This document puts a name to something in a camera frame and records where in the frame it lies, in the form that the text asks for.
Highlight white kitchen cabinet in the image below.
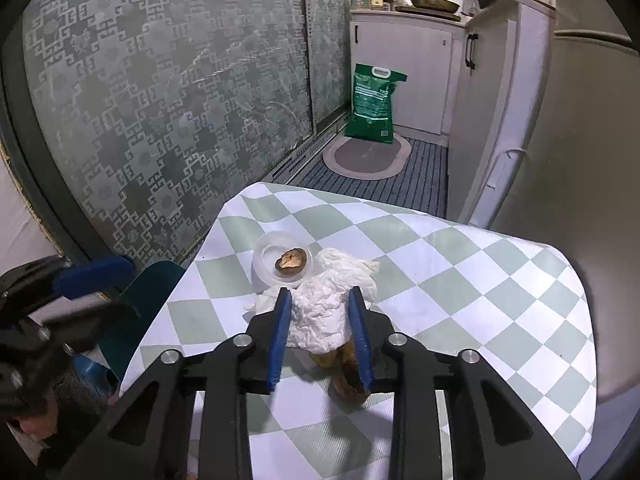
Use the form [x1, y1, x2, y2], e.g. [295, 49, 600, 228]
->
[349, 0, 555, 229]

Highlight white paper tissue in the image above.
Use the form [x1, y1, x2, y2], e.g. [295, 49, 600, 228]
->
[243, 246, 381, 354]

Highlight person's left hand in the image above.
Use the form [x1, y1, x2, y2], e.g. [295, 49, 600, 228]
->
[4, 391, 66, 448]

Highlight oval grey floor mat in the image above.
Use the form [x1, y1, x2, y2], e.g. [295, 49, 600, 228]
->
[322, 134, 411, 181]

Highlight teal plastic trash bin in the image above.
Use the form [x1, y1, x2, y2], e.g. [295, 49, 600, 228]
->
[73, 260, 186, 398]

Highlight frying pan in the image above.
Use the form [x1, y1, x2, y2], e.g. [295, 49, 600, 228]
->
[410, 0, 460, 14]

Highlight patterned glass sliding door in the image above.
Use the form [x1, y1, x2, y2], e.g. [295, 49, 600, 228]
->
[4, 0, 349, 266]

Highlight brown fruit peel scraps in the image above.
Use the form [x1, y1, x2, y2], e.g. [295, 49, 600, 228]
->
[310, 339, 370, 404]

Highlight green white checkered tablecloth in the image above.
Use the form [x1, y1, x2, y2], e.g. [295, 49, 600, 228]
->
[124, 183, 597, 479]

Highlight green rice bag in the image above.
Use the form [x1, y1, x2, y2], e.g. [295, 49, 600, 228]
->
[345, 63, 408, 144]

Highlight silver refrigerator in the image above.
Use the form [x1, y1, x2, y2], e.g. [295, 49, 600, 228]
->
[492, 0, 639, 401]

